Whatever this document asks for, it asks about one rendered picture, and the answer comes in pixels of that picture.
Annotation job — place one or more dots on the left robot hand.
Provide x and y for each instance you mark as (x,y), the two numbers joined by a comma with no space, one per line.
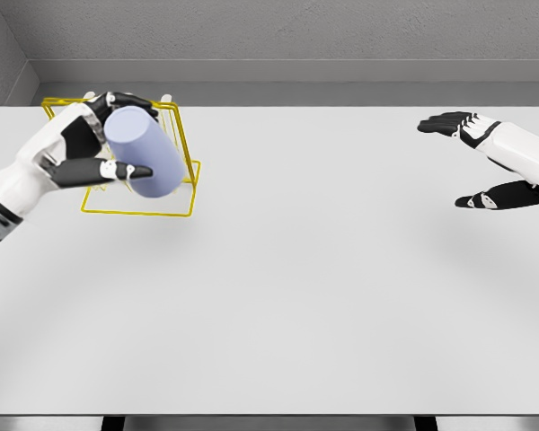
(49,139)

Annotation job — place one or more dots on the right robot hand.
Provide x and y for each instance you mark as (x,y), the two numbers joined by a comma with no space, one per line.
(498,139)

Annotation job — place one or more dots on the lavender cup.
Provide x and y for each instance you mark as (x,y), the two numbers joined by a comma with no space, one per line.
(144,152)

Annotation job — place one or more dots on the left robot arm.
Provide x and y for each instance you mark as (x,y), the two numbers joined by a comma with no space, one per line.
(0,197)

